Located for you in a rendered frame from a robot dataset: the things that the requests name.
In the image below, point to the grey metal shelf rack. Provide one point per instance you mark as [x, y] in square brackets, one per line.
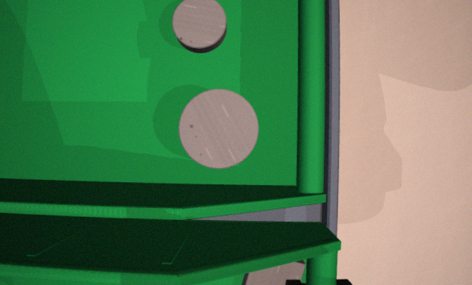
[327, 212]

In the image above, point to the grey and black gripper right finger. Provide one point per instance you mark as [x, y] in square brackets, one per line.
[343, 282]

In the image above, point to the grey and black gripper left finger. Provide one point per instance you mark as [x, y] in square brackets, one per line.
[294, 282]

